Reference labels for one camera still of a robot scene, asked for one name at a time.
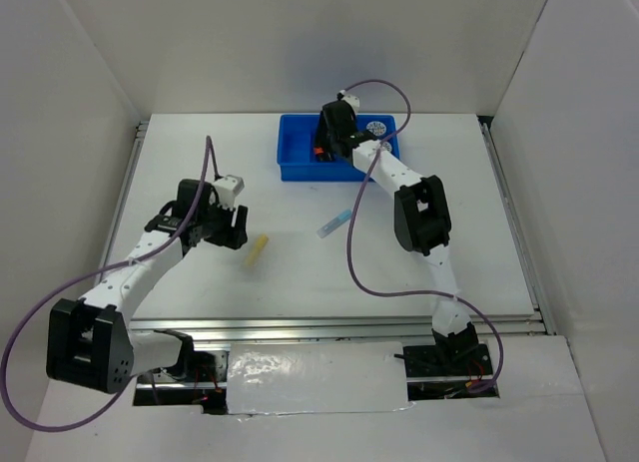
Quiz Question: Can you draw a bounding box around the yellow highlighter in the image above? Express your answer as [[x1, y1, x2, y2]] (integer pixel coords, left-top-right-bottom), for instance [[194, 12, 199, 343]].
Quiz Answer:
[[243, 234, 270, 267]]

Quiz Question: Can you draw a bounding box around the light blue highlighter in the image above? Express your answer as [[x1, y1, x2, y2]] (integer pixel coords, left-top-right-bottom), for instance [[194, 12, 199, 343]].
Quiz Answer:
[[317, 210, 351, 238]]

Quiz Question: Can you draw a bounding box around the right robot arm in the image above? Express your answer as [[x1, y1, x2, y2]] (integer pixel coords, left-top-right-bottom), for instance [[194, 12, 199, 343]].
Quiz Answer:
[[315, 92, 478, 374]]

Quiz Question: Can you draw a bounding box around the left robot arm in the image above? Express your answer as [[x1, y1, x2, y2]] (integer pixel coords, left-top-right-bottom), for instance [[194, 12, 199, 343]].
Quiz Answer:
[[46, 175, 248, 394]]

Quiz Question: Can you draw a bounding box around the blue plastic divided bin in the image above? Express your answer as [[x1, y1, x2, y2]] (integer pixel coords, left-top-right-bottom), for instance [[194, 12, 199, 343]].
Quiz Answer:
[[277, 114, 396, 183]]

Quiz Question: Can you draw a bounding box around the white foil sheet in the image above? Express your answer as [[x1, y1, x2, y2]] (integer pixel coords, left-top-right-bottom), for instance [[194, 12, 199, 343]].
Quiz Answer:
[[227, 342, 409, 415]]

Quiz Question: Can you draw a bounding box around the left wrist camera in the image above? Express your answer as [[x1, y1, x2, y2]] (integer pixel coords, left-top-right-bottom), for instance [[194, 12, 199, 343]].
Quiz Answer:
[[210, 175, 245, 211]]

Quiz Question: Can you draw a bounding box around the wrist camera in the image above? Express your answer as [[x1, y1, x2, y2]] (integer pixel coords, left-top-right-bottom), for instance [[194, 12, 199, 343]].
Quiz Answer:
[[336, 89, 360, 115], [210, 175, 245, 211]]

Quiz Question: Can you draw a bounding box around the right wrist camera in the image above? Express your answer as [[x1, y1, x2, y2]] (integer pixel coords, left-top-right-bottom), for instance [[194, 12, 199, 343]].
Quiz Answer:
[[336, 89, 360, 115]]

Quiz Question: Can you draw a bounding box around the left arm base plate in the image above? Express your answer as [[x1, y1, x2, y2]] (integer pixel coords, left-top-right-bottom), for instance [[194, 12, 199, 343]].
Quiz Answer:
[[133, 350, 230, 415]]

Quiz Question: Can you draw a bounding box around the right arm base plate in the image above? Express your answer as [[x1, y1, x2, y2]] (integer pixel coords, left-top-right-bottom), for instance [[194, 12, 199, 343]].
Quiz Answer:
[[393, 343, 499, 401]]

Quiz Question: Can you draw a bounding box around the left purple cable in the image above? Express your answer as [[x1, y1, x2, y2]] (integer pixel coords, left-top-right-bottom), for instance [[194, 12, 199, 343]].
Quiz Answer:
[[0, 135, 221, 429]]

